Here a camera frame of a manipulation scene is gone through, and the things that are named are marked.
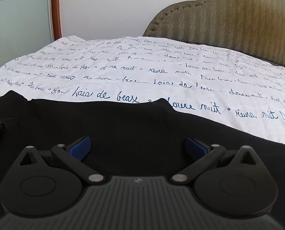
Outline frosted glass wardrobe door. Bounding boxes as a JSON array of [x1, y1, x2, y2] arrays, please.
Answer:
[[0, 0, 53, 67]]

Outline white bedsheet with blue script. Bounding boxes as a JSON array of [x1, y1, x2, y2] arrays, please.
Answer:
[[0, 36, 285, 144]]

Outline brown wooden door frame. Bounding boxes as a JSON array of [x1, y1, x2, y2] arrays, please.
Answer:
[[51, 0, 62, 40]]

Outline black pants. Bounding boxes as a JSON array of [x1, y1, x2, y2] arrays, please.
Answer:
[[0, 91, 285, 225]]

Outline olive upholstered headboard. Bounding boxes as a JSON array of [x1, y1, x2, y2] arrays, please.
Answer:
[[144, 0, 285, 66]]

